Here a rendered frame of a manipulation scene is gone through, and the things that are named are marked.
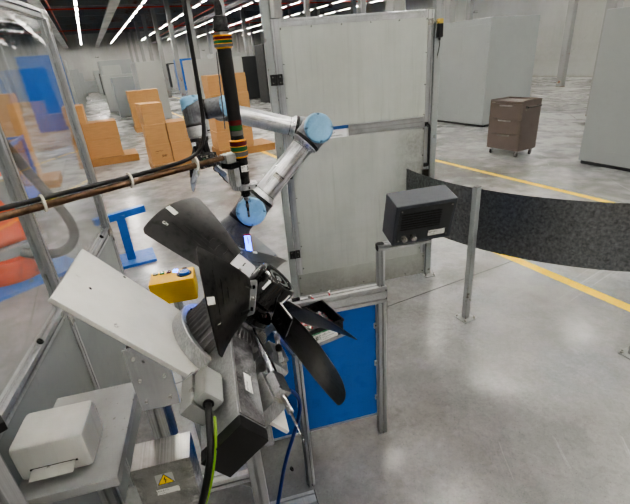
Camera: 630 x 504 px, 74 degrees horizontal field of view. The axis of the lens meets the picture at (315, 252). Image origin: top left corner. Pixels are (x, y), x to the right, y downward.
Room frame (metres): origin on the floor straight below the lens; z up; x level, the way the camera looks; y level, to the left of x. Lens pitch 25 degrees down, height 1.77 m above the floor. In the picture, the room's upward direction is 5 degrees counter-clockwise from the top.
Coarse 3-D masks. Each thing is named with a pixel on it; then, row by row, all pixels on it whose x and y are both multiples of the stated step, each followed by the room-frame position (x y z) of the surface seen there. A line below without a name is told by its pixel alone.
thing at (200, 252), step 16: (208, 256) 0.80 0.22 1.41; (208, 272) 0.76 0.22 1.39; (224, 272) 0.82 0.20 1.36; (240, 272) 0.89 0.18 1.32; (208, 288) 0.74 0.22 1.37; (224, 288) 0.79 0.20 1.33; (240, 288) 0.86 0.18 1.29; (224, 304) 0.76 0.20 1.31; (240, 304) 0.84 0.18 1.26; (224, 320) 0.74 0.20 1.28; (240, 320) 0.83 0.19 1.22; (224, 336) 0.72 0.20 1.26
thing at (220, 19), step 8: (216, 8) 1.10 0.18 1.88; (216, 16) 1.09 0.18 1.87; (224, 16) 1.10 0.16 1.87; (216, 24) 1.09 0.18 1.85; (224, 24) 1.09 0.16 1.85; (240, 160) 1.09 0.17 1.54; (240, 168) 1.09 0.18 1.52; (248, 168) 1.10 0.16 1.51; (240, 176) 1.09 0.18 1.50; (248, 176) 1.10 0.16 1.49; (248, 192) 1.10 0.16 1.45
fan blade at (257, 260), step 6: (246, 252) 1.32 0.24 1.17; (252, 252) 1.33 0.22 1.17; (258, 252) 1.35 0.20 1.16; (246, 258) 1.26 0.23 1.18; (252, 258) 1.26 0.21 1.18; (258, 258) 1.26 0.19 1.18; (264, 258) 1.27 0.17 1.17; (270, 258) 1.29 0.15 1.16; (276, 258) 1.31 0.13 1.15; (258, 264) 1.20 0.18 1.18; (270, 264) 1.21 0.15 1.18; (276, 264) 1.22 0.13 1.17
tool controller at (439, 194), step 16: (400, 192) 1.61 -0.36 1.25; (416, 192) 1.60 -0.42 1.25; (432, 192) 1.60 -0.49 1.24; (448, 192) 1.60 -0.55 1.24; (400, 208) 1.51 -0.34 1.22; (416, 208) 1.52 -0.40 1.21; (432, 208) 1.54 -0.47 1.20; (448, 208) 1.56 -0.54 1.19; (384, 224) 1.62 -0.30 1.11; (400, 224) 1.53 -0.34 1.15; (416, 224) 1.54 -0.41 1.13; (432, 224) 1.56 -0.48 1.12; (448, 224) 1.58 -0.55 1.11; (400, 240) 1.55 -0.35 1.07; (416, 240) 1.57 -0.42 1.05
